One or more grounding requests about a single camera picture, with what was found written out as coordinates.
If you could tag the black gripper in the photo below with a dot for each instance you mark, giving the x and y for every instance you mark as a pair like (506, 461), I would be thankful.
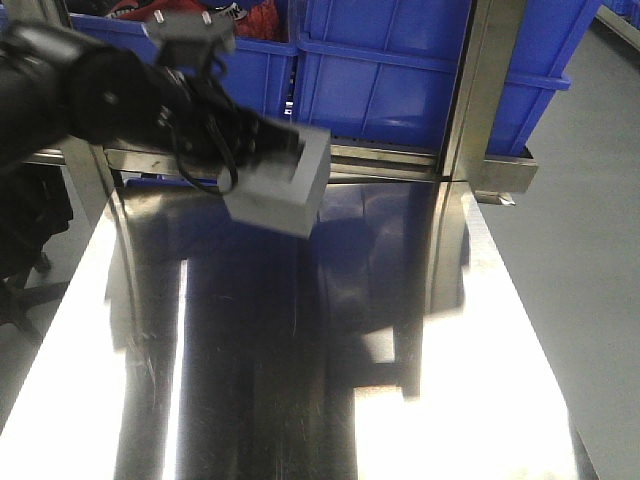
(213, 128)

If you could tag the gray foam base block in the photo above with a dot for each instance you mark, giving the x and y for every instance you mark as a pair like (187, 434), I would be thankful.
(281, 191)

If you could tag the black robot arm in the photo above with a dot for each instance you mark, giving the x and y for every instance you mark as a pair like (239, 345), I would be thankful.
(56, 83)

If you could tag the blue bin with red bags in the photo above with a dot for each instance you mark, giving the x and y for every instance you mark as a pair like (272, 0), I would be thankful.
(259, 72)

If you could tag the black office chair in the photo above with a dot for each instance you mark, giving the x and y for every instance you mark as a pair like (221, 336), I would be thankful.
(35, 206)

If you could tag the gray wrist camera mount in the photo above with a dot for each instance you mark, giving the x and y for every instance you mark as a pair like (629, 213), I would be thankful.
(189, 39)

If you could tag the blue bin behind rack post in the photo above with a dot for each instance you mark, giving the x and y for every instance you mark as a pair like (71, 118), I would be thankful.
(384, 71)

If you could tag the stainless steel rack frame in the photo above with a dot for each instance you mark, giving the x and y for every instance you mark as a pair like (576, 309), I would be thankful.
(493, 28)

